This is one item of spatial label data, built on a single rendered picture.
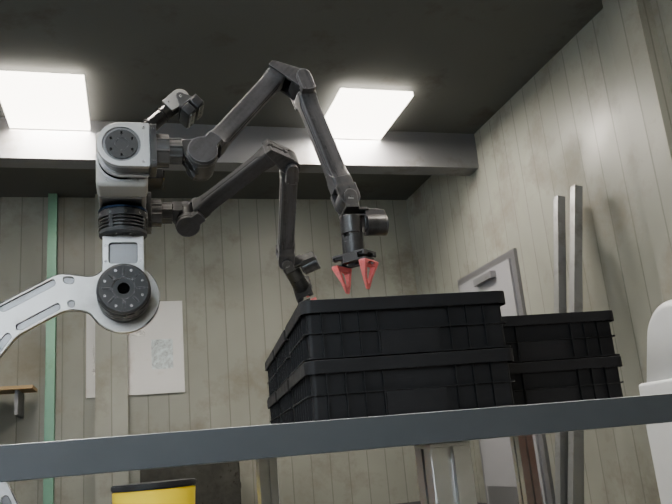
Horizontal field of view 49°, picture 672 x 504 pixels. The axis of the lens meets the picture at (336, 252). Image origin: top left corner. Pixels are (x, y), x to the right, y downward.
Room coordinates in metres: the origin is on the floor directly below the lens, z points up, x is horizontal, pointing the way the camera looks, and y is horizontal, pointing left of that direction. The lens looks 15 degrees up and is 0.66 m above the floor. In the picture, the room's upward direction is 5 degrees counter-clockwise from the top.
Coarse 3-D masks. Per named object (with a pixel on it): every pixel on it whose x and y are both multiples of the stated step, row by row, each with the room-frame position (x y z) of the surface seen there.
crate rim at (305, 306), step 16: (304, 304) 1.31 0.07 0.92; (320, 304) 1.32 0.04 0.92; (336, 304) 1.32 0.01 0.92; (352, 304) 1.33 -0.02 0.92; (368, 304) 1.33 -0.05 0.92; (384, 304) 1.34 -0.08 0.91; (400, 304) 1.34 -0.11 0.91; (416, 304) 1.35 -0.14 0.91; (432, 304) 1.35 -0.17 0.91; (448, 304) 1.36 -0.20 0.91; (464, 304) 1.37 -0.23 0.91; (288, 336) 1.60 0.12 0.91
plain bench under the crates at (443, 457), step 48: (192, 432) 0.90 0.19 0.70; (240, 432) 0.91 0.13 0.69; (288, 432) 0.93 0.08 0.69; (336, 432) 0.95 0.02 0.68; (384, 432) 0.96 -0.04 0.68; (432, 432) 0.98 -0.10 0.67; (480, 432) 1.00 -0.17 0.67; (528, 432) 1.02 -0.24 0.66; (0, 480) 0.84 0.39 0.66; (432, 480) 1.04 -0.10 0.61; (528, 480) 2.68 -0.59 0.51
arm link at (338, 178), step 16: (304, 80) 1.85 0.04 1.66; (304, 96) 1.87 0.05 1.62; (304, 112) 1.88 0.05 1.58; (320, 112) 1.88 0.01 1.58; (320, 128) 1.87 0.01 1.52; (320, 144) 1.86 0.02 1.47; (320, 160) 1.88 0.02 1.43; (336, 160) 1.87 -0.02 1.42; (336, 176) 1.85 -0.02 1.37; (336, 192) 1.89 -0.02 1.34; (336, 208) 1.89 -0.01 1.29
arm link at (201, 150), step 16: (272, 64) 1.85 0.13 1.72; (272, 80) 1.85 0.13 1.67; (288, 80) 1.93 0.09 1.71; (256, 96) 1.83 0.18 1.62; (272, 96) 1.88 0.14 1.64; (288, 96) 1.93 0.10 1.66; (240, 112) 1.81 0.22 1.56; (256, 112) 1.84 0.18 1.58; (224, 128) 1.79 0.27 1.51; (240, 128) 1.82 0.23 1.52; (192, 144) 1.74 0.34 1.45; (208, 144) 1.75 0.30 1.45; (224, 144) 1.78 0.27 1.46; (192, 160) 1.74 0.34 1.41; (208, 160) 1.74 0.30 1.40; (208, 176) 1.82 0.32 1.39
